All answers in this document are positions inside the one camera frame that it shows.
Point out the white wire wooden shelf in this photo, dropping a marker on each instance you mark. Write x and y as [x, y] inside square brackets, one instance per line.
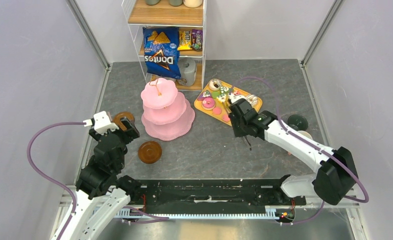
[184, 14]

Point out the white striped donut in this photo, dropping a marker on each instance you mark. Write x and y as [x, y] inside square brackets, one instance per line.
[252, 99]

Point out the brown round coaster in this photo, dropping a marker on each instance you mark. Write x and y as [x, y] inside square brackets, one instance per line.
[150, 152]
[124, 120]

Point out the yellow serving tray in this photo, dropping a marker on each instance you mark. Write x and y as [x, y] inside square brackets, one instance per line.
[221, 101]

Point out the chocolate white donut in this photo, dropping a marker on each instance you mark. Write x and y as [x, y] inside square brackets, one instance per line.
[214, 84]

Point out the blue Doritos chip bag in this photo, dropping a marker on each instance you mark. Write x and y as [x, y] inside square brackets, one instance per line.
[161, 55]

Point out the pink sandwich cookie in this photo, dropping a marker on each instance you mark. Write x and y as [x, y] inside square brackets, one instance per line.
[225, 118]
[217, 110]

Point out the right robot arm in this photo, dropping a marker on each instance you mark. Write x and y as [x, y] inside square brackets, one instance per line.
[334, 171]

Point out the pink frosted donut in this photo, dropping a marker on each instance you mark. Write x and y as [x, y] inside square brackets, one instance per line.
[208, 103]

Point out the purple cake slice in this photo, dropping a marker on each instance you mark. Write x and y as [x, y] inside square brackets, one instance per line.
[204, 94]

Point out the grey ceramic mug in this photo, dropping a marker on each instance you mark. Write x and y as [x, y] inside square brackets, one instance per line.
[188, 68]

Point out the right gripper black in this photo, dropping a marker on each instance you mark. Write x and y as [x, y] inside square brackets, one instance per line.
[237, 132]

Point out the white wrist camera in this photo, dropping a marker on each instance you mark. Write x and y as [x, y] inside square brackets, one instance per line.
[234, 98]
[101, 123]

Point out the yellow M&M candy bag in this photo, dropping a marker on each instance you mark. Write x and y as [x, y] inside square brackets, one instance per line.
[185, 40]

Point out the metal serving tongs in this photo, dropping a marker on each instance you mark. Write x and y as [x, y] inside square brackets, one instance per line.
[246, 140]

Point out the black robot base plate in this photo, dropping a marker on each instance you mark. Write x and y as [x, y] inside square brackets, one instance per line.
[211, 196]

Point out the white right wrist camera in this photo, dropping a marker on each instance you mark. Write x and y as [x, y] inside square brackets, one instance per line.
[234, 98]

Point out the brown round coaster near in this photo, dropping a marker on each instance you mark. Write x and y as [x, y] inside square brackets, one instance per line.
[150, 152]

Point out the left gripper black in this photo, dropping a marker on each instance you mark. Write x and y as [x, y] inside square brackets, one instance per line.
[131, 133]

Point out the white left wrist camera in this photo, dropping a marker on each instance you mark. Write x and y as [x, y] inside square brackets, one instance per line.
[101, 123]

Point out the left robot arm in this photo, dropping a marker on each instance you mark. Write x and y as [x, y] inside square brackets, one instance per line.
[99, 192]

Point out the pink sandwich cookie middle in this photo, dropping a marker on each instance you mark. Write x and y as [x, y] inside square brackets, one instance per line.
[225, 118]

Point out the green cake slice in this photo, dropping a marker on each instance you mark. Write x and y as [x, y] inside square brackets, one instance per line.
[224, 90]

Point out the pink three-tier cake stand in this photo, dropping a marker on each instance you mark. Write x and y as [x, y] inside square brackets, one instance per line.
[167, 114]

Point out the pink sandwich cookie far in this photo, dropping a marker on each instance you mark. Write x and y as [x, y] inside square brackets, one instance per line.
[217, 110]

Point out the brown round coaster far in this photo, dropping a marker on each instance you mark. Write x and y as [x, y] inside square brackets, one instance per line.
[124, 120]

